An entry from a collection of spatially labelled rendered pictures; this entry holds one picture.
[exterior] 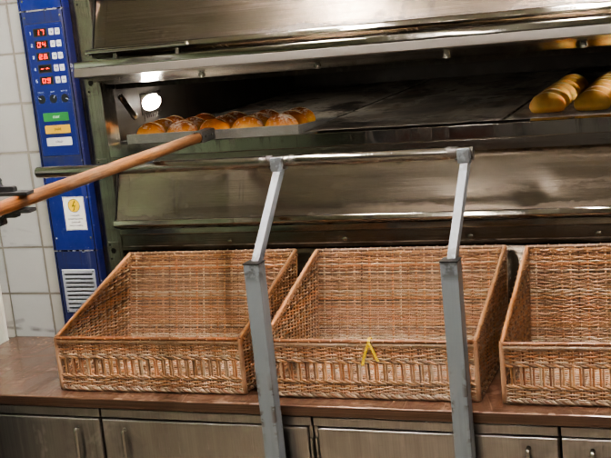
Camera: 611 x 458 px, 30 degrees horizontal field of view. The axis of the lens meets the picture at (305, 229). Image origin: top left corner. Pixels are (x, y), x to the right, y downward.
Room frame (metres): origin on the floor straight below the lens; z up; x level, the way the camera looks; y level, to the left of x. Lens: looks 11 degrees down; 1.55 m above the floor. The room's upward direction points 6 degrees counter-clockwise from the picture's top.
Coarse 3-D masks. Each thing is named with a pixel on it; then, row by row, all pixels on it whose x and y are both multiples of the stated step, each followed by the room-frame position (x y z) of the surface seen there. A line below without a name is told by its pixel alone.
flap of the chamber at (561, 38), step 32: (512, 32) 2.86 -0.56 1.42; (544, 32) 2.82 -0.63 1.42; (576, 32) 2.79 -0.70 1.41; (608, 32) 2.77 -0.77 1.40; (160, 64) 3.21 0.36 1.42; (192, 64) 3.18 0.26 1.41; (224, 64) 3.14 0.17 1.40; (256, 64) 3.12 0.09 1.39; (288, 64) 3.14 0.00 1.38; (352, 64) 3.18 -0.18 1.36
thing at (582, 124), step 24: (504, 120) 3.06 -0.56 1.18; (528, 120) 3.01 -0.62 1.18; (552, 120) 2.97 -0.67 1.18; (576, 120) 2.94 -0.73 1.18; (600, 120) 2.92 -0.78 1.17; (120, 144) 3.44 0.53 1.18; (144, 144) 3.41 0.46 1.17; (216, 144) 3.32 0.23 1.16; (240, 144) 3.29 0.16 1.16; (264, 144) 3.27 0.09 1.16; (288, 144) 3.24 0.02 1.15; (312, 144) 3.21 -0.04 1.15; (336, 144) 3.19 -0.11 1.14; (360, 144) 3.16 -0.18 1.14
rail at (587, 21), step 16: (608, 16) 2.77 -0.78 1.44; (432, 32) 2.93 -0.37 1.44; (448, 32) 2.92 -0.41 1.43; (464, 32) 2.90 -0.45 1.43; (480, 32) 2.88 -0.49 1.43; (496, 32) 2.87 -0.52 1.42; (240, 48) 3.13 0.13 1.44; (256, 48) 3.11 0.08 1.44; (272, 48) 3.09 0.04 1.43; (288, 48) 3.07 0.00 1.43; (304, 48) 3.06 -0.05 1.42; (80, 64) 3.31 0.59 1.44; (96, 64) 3.29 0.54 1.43; (112, 64) 3.27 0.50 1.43; (128, 64) 3.25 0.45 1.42
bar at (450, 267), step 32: (192, 160) 2.94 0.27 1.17; (224, 160) 2.91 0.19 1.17; (256, 160) 2.87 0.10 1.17; (288, 160) 2.84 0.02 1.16; (320, 160) 2.80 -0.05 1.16; (352, 160) 2.78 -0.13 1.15; (384, 160) 2.75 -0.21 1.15; (416, 160) 2.72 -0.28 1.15; (256, 256) 2.67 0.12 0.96; (448, 256) 2.49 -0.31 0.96; (256, 288) 2.64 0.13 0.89; (448, 288) 2.46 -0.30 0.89; (256, 320) 2.64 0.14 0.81; (448, 320) 2.47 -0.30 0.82; (256, 352) 2.64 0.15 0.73; (448, 352) 2.47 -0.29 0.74
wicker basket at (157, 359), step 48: (144, 288) 3.35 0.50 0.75; (240, 288) 3.25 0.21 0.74; (288, 288) 3.13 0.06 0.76; (96, 336) 2.92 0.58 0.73; (144, 336) 2.88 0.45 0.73; (192, 336) 3.26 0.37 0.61; (240, 336) 2.78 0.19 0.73; (96, 384) 2.93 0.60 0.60; (144, 384) 2.88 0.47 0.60; (192, 384) 2.83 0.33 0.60; (240, 384) 2.78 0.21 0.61
